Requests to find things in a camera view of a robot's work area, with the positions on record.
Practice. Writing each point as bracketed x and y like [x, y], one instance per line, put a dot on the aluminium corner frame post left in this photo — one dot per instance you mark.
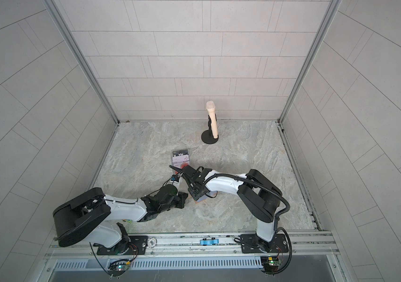
[76, 51]

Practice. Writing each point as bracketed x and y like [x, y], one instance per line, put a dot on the clear plastic package box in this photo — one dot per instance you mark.
[180, 158]

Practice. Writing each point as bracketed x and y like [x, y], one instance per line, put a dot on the aluminium corner frame post right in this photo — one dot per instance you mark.
[318, 39]

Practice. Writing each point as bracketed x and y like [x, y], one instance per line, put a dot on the left circuit board with wires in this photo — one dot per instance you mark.
[119, 267]

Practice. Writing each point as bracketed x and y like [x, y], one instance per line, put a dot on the black round microphone stand base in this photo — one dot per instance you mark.
[207, 135]

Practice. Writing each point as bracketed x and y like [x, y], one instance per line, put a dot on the white ventilation grille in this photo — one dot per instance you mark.
[163, 263]

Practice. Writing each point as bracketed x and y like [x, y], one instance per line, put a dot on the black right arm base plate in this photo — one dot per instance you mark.
[252, 244]

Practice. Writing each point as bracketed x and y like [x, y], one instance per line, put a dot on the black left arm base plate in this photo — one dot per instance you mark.
[136, 245]

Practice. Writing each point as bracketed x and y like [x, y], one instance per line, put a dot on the right circuit board with wires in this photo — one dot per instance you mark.
[271, 265]

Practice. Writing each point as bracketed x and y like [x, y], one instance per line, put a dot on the aluminium front rail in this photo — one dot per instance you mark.
[302, 242]

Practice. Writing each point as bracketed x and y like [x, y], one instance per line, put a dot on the blue clip on rail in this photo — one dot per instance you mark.
[209, 241]

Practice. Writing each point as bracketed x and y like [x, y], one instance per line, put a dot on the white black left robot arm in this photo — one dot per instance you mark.
[89, 216]

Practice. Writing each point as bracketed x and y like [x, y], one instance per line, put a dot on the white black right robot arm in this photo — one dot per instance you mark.
[262, 198]

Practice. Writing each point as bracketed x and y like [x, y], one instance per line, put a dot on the circuit board with wires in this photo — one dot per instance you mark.
[271, 265]
[119, 267]

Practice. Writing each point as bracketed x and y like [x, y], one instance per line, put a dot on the aluminium corner frame post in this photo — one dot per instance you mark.
[76, 51]
[318, 39]

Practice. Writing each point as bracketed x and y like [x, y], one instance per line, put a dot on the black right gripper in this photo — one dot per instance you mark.
[191, 190]

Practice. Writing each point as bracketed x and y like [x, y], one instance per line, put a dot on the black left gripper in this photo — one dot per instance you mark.
[181, 197]

